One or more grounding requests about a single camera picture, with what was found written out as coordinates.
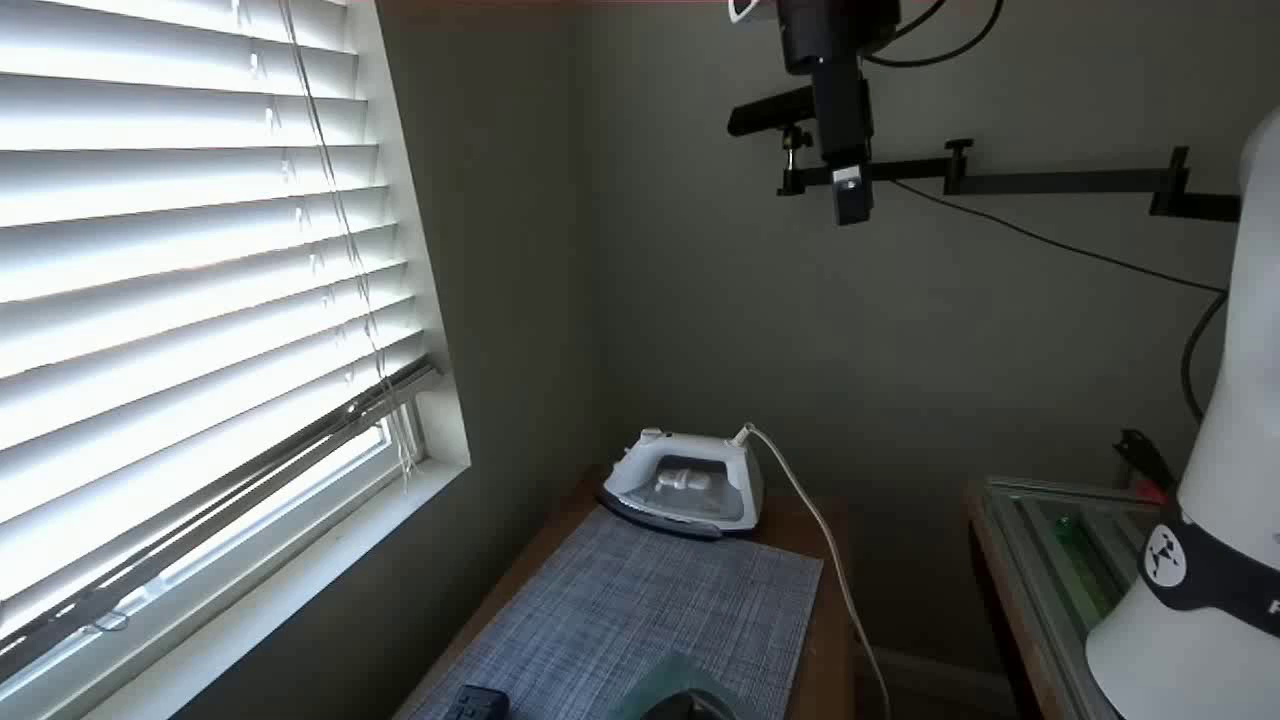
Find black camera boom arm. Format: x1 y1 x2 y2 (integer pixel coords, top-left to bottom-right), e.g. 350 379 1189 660
772 136 1245 222

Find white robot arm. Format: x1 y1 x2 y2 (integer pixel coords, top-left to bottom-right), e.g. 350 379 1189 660
1084 110 1280 720

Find white window blinds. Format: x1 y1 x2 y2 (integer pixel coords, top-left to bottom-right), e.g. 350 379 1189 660
0 0 439 631

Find aluminium rail base frame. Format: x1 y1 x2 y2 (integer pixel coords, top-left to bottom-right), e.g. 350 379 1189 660
974 477 1161 720

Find grey woven placemat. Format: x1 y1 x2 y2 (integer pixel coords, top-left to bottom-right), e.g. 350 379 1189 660
408 509 825 720

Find white iron power cord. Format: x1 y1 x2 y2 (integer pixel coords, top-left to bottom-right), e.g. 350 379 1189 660
742 421 896 720

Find white clothes iron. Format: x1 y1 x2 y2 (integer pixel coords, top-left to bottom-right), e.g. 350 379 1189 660
602 427 766 538

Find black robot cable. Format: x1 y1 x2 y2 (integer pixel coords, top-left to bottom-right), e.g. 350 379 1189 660
889 177 1231 421

